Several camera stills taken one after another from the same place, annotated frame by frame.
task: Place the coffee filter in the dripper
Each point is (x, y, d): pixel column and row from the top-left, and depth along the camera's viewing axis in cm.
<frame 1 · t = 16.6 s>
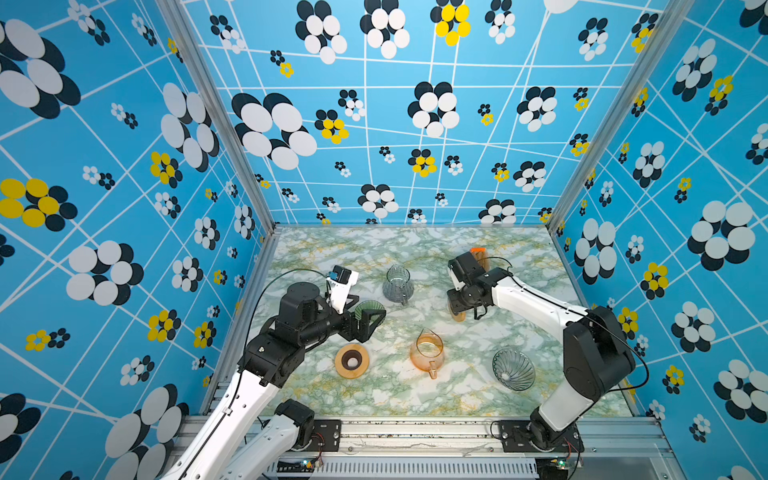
left hand: (372, 305, 68), fingers open
right hand: (459, 300, 92), fingers closed
grey glass pitcher: (398, 288, 96), point 7 cm above the table
wooden ring holder right: (459, 318, 91), point 5 cm above the table
wooden ring holder left: (352, 361, 88), on the table
clear grey glass dripper: (514, 370, 83), point 3 cm above the table

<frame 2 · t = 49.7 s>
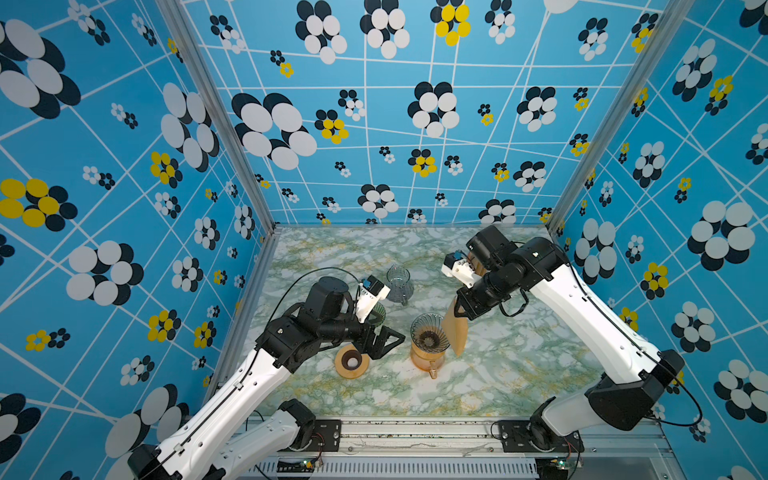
left hand: (393, 327, 66), fingers open
right hand: (457, 312, 70), fingers closed
clear grey glass dripper: (428, 333, 82), point 11 cm above the table
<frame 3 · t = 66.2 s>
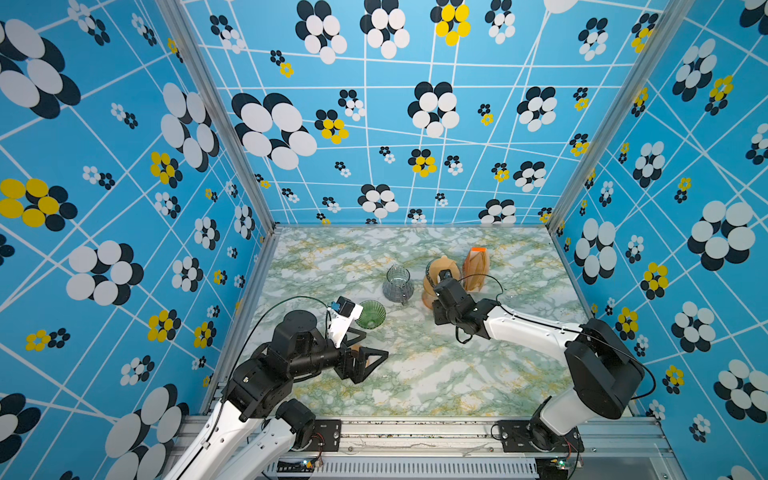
left hand: (376, 345, 64), fingers open
right hand: (441, 305, 91), fingers open
orange coffee filter box: (476, 266, 98), point 10 cm above the table
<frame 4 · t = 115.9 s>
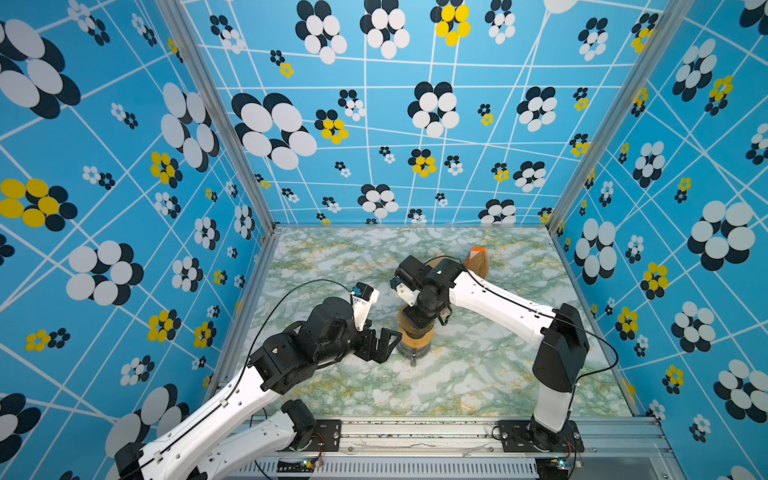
left hand: (389, 330, 66), fingers open
right hand: (416, 321, 82), fingers closed
